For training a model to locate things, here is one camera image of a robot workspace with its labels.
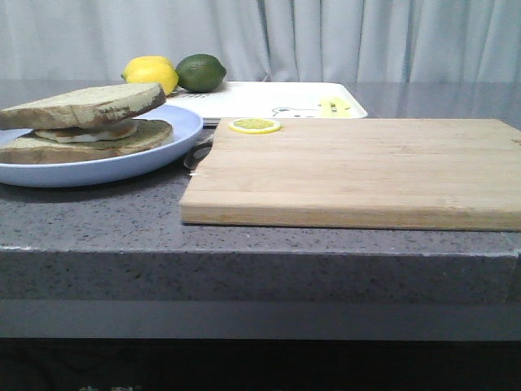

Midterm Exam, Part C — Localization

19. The light blue round plate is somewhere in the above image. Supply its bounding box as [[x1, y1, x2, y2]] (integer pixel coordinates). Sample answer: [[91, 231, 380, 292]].
[[1, 104, 204, 187]]

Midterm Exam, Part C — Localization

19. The bread slice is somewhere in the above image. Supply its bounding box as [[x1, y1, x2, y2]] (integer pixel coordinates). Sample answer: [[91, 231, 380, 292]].
[[1, 82, 166, 130], [1, 119, 174, 165]]

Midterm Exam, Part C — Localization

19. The fried egg toy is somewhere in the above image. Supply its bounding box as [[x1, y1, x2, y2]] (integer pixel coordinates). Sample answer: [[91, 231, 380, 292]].
[[34, 119, 138, 143]]

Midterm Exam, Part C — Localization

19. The white bear print tray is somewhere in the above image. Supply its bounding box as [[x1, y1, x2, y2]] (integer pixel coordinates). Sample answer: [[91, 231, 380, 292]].
[[167, 81, 367, 125]]

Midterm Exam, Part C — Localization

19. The yellow lemon slice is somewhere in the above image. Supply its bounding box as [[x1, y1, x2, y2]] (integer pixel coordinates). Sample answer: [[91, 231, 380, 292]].
[[229, 117, 282, 134]]

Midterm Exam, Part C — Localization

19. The yellow plastic fork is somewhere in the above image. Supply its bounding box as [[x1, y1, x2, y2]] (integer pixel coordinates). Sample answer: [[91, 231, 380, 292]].
[[318, 97, 351, 118]]

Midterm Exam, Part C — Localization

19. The green lime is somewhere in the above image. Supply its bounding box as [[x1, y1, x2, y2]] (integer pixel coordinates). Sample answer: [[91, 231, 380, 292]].
[[176, 54, 227, 93]]

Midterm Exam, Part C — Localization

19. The white curtain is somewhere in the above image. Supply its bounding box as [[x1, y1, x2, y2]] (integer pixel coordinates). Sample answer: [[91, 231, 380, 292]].
[[1, 1, 520, 82]]

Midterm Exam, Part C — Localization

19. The wooden cutting board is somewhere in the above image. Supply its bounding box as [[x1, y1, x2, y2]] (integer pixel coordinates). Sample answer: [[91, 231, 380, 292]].
[[179, 118, 520, 231]]

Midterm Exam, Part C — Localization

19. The metal cutting board handle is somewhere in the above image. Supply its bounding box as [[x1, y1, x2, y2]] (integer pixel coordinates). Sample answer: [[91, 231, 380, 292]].
[[183, 135, 213, 170]]

